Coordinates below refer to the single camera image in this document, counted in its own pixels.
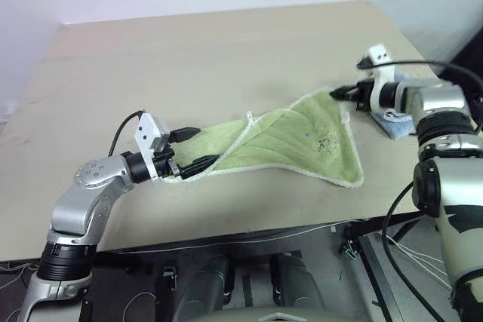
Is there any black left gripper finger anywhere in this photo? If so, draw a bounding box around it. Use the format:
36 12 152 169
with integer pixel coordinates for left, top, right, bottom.
168 126 200 146
174 154 222 182

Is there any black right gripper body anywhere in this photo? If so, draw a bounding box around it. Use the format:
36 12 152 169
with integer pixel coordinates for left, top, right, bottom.
353 78 375 112

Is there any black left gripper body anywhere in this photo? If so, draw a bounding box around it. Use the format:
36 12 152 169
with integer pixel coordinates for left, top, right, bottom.
153 143 181 180

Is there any green towel with white trim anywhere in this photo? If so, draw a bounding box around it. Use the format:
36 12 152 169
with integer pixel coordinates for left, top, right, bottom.
162 87 364 189

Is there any light blue cloth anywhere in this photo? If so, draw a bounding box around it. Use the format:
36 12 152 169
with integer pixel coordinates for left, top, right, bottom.
371 71 415 140

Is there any dark rounded shape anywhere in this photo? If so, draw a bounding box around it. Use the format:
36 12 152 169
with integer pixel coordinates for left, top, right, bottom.
174 253 237 317
269 253 328 314

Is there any small green clip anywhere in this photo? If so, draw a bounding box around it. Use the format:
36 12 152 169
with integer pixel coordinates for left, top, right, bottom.
342 240 359 261

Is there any grey robot torso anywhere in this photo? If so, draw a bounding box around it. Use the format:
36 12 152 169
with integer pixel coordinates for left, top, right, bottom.
188 305 369 322

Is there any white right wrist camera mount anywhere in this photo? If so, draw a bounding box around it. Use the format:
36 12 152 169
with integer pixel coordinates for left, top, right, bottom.
356 44 398 114

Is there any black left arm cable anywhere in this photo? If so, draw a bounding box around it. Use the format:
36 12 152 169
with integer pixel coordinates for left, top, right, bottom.
107 109 146 158

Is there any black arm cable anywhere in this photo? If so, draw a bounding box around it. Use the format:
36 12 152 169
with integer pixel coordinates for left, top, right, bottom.
107 109 146 158
371 58 483 112

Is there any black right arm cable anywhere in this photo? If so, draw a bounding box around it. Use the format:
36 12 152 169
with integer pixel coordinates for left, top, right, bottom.
371 58 483 112

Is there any thin white string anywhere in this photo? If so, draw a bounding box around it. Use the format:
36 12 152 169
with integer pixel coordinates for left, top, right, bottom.
94 222 343 253

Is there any black table frame bar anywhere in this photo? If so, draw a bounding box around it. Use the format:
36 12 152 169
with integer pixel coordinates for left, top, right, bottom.
351 210 428 237

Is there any thin black cable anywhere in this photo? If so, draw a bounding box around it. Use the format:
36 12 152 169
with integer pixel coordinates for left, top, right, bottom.
382 181 458 322

